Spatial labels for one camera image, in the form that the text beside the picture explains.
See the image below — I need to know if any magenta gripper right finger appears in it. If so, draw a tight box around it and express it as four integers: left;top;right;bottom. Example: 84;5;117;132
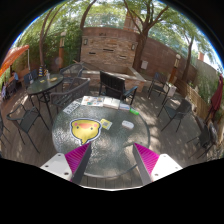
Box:
133;143;182;185

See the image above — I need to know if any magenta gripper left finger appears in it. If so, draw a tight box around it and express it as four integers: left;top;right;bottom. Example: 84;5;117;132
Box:
41;143;92;185

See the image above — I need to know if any yellow duck mouse pad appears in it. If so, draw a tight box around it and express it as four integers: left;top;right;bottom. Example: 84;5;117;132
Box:
70;118;102;145

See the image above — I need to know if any round glass patio table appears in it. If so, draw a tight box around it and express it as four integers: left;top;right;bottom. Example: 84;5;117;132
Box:
52;105;150;178

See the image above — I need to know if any yellow QR code card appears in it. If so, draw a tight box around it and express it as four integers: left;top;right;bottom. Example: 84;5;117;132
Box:
100;119;112;130

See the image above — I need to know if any green small object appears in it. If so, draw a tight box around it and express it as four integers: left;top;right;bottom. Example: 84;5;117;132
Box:
130;108;139;115

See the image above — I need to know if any white printed sheet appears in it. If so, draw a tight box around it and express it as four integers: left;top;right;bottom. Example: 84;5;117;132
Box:
64;101;80;114

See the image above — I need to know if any black metal chair left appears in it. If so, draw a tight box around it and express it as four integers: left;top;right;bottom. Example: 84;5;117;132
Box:
6;104;46;145

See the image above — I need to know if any small pale card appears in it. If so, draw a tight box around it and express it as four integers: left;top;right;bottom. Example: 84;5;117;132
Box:
119;103;130;111

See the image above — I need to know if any colourful open booklet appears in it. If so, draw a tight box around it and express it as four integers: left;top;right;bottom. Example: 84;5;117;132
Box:
81;96;104;107

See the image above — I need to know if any dark chair right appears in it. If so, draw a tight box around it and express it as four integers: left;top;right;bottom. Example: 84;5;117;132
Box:
162;99;192;130

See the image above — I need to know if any white book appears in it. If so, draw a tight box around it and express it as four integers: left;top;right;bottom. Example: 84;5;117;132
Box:
103;97;120;109

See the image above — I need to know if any dark wicker chair left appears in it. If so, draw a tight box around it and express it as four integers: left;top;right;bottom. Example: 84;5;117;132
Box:
50;77;90;109

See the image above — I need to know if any black chair far right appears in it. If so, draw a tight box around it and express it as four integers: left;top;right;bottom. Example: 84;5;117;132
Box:
148;72;170;98

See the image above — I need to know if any black bench chair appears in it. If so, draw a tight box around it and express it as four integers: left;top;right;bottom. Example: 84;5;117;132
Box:
99;71;137;103

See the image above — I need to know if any folded red umbrella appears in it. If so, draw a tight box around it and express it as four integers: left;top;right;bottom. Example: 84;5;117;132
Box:
205;75;223;121

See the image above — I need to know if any wicker chair behind table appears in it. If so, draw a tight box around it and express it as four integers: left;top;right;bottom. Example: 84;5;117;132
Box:
60;63;83;84

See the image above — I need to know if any orange patio umbrella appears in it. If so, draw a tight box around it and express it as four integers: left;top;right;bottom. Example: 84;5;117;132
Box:
0;45;29;77

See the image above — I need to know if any stone fountain wall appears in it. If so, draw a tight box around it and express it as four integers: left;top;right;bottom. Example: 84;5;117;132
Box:
81;27;145;92

